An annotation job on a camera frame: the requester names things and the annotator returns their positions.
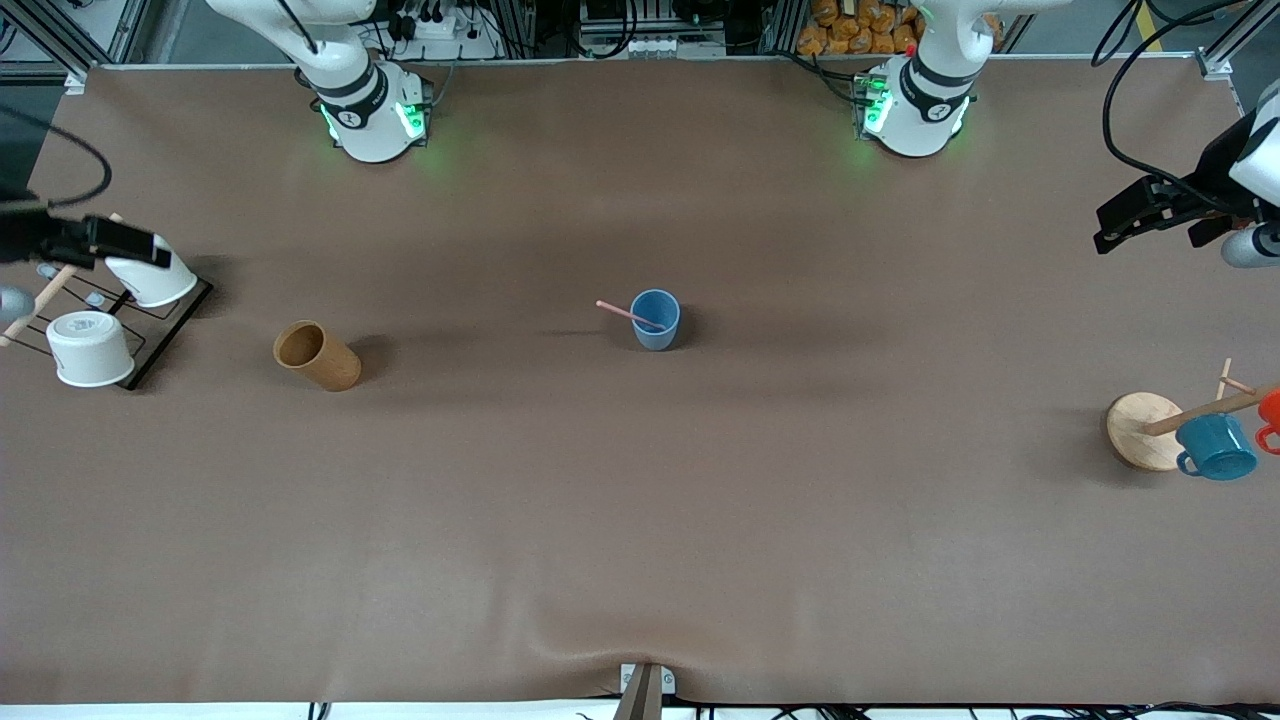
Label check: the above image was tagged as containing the white smiley mug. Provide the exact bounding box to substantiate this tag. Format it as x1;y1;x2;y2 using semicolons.
105;235;199;309
46;310;136;388

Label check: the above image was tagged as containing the light blue plastic cup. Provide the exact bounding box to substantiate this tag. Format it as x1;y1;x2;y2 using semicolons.
630;289;682;352

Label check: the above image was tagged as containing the white power strip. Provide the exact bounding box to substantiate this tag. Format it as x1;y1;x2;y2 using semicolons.
385;5;498;61

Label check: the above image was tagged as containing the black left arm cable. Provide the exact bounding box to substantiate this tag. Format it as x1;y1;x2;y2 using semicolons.
1102;0;1236;206

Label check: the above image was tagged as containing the teal enamel mug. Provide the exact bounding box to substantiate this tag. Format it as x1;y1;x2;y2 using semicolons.
1175;413;1259;482

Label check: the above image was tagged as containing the black wire mug rack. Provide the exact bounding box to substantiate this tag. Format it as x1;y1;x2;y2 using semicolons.
0;212;214;392

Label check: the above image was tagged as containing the wooden mug tree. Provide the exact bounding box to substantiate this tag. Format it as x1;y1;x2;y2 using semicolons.
1106;358;1280;472

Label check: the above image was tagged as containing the pink chopstick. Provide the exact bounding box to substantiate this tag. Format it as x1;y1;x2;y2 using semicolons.
596;300;667;332

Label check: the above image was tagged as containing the brown table cover mat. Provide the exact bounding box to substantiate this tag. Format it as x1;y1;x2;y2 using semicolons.
0;55;1280;706

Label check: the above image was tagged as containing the aluminium frame profile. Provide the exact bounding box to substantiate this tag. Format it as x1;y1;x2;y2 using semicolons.
0;0;153;96
1195;0;1280;83

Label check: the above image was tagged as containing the orange bread pile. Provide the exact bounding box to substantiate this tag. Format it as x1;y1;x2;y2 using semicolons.
797;0;1003;57

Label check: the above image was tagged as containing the brown wooden cylinder cup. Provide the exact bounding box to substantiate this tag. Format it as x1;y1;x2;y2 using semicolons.
273;320;362;392

